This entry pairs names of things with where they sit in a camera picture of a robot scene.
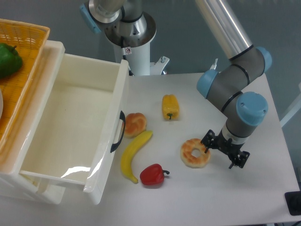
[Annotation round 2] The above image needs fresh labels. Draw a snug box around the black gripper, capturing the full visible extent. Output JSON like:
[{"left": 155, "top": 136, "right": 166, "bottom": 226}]
[{"left": 201, "top": 128, "right": 250, "bottom": 169}]

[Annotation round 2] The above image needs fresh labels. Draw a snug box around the white plastic drawer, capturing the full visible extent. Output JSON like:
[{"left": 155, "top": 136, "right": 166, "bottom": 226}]
[{"left": 21, "top": 54, "right": 129, "bottom": 205}]

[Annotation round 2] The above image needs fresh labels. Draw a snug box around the orange plastic basket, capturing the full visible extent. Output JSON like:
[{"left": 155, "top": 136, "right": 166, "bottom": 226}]
[{"left": 0, "top": 19, "right": 50, "bottom": 148}]

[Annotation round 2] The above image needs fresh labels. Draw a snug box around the red toy bell pepper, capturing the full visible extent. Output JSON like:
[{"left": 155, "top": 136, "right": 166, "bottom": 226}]
[{"left": 140, "top": 163, "right": 170, "bottom": 186}]

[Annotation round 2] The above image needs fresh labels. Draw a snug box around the braided toy bread roll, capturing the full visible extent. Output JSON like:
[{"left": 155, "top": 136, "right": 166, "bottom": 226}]
[{"left": 124, "top": 113, "right": 147, "bottom": 138}]

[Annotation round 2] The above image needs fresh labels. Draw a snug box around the white plastic drawer cabinet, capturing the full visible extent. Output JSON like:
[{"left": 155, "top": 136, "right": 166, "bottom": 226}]
[{"left": 0, "top": 40, "right": 65, "bottom": 204}]

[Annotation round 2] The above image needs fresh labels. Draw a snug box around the yellow toy banana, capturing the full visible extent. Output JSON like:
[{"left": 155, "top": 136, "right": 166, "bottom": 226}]
[{"left": 120, "top": 130, "right": 153, "bottom": 184}]

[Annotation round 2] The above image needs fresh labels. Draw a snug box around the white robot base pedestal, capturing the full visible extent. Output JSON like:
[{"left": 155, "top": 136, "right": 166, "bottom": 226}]
[{"left": 105, "top": 12, "right": 170, "bottom": 76}]

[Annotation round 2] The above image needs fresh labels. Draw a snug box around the green toy bell pepper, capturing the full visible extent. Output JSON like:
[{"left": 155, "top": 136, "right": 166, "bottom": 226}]
[{"left": 0, "top": 43, "right": 23, "bottom": 79}]

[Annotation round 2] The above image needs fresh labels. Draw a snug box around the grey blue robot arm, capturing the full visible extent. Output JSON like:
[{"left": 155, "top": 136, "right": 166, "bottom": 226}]
[{"left": 79, "top": 0, "right": 272, "bottom": 168}]

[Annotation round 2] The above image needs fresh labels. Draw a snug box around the black drawer handle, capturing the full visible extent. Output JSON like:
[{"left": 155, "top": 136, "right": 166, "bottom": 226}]
[{"left": 110, "top": 111, "right": 126, "bottom": 153}]

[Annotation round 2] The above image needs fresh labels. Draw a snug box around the yellow toy bell pepper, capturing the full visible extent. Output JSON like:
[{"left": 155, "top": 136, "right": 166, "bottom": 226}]
[{"left": 162, "top": 94, "right": 180, "bottom": 120}]

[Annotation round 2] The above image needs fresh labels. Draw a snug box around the black device at table edge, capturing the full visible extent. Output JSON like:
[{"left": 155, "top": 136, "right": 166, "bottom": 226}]
[{"left": 285, "top": 191, "right": 301, "bottom": 216}]

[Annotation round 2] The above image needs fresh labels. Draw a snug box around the white plate edge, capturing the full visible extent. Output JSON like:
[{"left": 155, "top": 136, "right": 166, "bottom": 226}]
[{"left": 0, "top": 90, "right": 4, "bottom": 118}]

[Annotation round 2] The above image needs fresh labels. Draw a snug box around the glazed toy donut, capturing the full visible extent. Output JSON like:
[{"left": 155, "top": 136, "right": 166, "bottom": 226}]
[{"left": 180, "top": 138, "right": 211, "bottom": 169}]

